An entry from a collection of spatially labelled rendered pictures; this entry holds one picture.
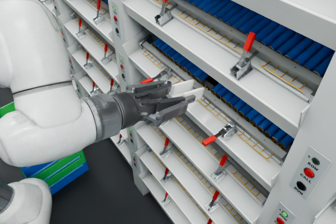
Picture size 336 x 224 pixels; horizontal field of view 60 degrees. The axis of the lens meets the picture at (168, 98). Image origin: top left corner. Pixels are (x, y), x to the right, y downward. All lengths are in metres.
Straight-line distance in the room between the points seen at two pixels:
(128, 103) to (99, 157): 1.31
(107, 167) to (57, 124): 1.32
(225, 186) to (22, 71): 0.61
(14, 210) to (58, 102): 0.73
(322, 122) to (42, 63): 0.45
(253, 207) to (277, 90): 0.38
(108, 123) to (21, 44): 0.20
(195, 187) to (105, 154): 0.92
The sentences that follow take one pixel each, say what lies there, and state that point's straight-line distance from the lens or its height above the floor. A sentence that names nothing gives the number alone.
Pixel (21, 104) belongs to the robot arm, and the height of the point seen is 1.15.
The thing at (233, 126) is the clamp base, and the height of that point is 0.96.
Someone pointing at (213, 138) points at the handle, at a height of 0.95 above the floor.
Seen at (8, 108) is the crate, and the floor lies 0.52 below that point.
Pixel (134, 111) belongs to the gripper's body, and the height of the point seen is 1.07.
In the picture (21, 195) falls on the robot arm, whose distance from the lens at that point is 1.20.
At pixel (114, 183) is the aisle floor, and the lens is 1.76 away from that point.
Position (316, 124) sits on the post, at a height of 1.14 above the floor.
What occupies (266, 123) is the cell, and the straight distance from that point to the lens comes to 0.72.
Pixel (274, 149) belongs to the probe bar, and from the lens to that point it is 0.69.
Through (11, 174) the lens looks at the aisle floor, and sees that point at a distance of 1.99.
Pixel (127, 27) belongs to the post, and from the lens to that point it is 0.95.
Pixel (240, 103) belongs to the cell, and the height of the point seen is 0.98.
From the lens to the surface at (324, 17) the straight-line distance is 0.44.
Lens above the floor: 1.48
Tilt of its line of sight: 43 degrees down
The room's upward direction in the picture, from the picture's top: straight up
